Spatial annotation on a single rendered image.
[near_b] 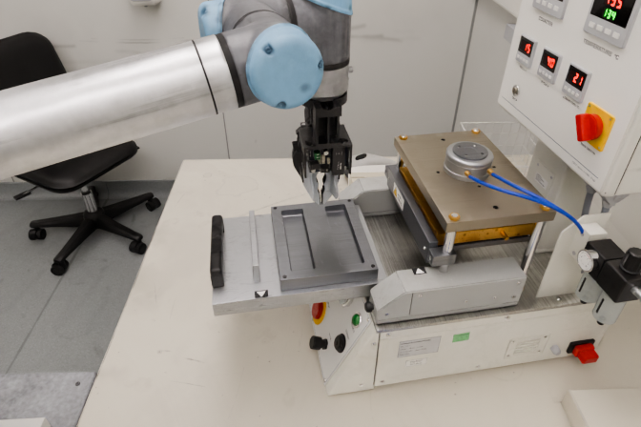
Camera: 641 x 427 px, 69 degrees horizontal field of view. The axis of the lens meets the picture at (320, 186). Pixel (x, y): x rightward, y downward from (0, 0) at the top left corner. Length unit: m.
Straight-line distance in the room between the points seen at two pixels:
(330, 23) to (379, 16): 1.66
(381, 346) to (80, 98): 0.60
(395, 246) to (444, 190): 0.20
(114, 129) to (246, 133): 2.03
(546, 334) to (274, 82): 0.72
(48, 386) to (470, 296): 0.79
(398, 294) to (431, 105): 1.79
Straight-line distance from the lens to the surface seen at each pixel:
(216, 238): 0.84
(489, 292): 0.83
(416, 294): 0.77
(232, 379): 0.96
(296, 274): 0.78
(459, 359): 0.94
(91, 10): 2.42
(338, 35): 0.61
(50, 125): 0.46
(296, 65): 0.44
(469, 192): 0.80
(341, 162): 0.68
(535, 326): 0.94
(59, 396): 1.05
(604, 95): 0.77
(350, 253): 0.84
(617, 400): 1.01
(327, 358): 0.93
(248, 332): 1.02
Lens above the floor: 1.55
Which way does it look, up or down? 35 degrees down
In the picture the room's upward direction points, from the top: straight up
